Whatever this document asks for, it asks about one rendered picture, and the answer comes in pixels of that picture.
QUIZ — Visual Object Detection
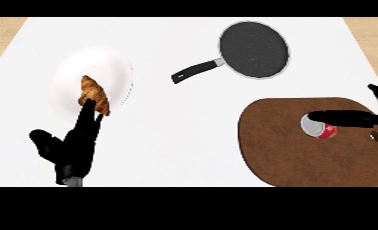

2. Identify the brown wooden cutting board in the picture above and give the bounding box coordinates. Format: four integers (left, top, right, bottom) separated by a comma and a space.
238, 96, 378, 188

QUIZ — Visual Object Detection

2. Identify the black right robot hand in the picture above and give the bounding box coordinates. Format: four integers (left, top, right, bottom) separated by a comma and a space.
306, 83, 378, 129

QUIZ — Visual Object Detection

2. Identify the red and silver can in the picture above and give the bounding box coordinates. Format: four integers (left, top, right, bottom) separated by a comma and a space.
300, 113, 340, 140

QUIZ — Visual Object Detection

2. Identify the white round plate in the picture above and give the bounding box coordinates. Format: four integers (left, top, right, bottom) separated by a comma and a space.
47, 45, 136, 123

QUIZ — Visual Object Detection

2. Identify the black frying pan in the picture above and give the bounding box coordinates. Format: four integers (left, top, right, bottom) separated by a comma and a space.
170, 20, 292, 85

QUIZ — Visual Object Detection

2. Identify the brown croissant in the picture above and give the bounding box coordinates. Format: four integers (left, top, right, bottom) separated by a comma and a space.
77, 75, 112, 117

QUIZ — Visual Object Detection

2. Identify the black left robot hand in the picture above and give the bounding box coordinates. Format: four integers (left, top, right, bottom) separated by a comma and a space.
28, 98, 105, 186

